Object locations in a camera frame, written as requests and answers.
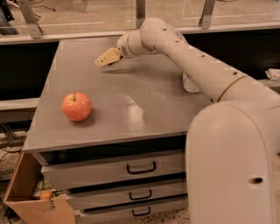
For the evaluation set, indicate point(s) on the grey drawer cabinet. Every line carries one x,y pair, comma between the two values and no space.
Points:
139,106

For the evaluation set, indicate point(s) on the small orange fruit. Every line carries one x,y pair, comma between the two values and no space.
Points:
46,195

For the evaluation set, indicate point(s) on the bottom grey drawer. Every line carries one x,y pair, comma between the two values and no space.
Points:
132,210

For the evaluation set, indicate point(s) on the middle metal rail post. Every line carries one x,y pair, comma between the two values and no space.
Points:
140,12

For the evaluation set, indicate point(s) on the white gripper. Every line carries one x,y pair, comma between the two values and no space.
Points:
123,48

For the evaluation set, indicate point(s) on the left metal rail post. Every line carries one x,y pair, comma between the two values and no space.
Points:
29,18

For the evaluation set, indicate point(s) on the cardboard box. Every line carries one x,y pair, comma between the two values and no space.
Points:
19,196

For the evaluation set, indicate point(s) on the metal rail post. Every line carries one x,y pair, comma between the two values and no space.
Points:
140,12
206,16
29,18

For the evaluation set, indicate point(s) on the clear plastic water bottle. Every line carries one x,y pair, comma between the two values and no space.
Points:
188,85

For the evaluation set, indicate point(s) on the grey drawer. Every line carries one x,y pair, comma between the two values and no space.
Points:
124,193
114,169
132,210

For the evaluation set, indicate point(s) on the red apple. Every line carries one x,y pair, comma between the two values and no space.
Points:
76,106

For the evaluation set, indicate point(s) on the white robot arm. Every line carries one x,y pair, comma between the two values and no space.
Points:
230,144

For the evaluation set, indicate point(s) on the right metal rail post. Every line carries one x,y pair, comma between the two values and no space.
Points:
206,16

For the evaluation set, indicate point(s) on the middle grey drawer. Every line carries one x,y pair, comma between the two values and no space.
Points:
124,193

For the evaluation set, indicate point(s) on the top grey drawer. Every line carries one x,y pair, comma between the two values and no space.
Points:
114,169

